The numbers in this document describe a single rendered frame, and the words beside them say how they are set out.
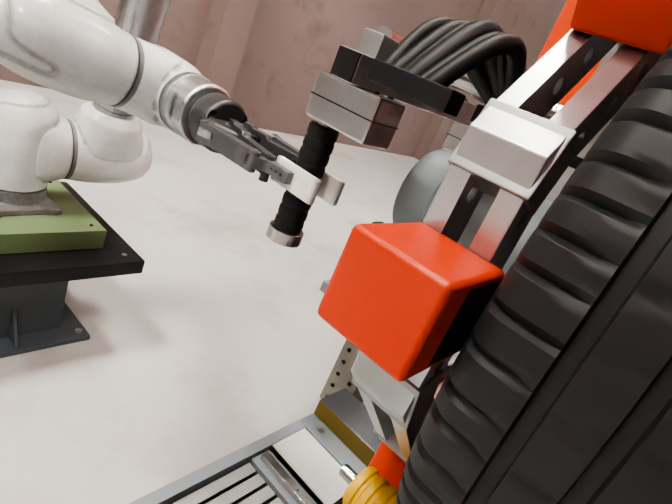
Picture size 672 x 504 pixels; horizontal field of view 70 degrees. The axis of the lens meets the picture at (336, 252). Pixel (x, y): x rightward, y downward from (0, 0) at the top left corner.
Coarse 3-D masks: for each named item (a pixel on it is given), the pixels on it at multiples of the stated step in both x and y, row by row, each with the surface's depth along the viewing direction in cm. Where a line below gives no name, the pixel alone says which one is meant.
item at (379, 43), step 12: (372, 36) 48; (384, 36) 47; (396, 36) 49; (360, 48) 49; (372, 48) 48; (384, 48) 48; (612, 48) 48; (456, 84) 57; (468, 84) 56; (552, 108) 52
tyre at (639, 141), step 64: (640, 128) 25; (576, 192) 27; (640, 192) 25; (576, 256) 25; (640, 256) 25; (512, 320) 27; (576, 320) 25; (640, 320) 24; (448, 384) 31; (512, 384) 27; (576, 384) 25; (640, 384) 24; (448, 448) 31; (512, 448) 28; (576, 448) 25; (640, 448) 23
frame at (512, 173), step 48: (576, 48) 36; (624, 48) 35; (528, 96) 34; (576, 96) 34; (624, 96) 36; (480, 144) 34; (528, 144) 32; (576, 144) 33; (480, 192) 37; (528, 192) 32; (480, 240) 34; (384, 384) 40; (432, 384) 39; (384, 432) 54
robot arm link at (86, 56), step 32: (0, 0) 52; (32, 0) 53; (64, 0) 56; (96, 0) 62; (0, 32) 53; (32, 32) 53; (64, 32) 55; (96, 32) 58; (32, 64) 56; (64, 64) 57; (96, 64) 59; (128, 64) 62; (96, 96) 62
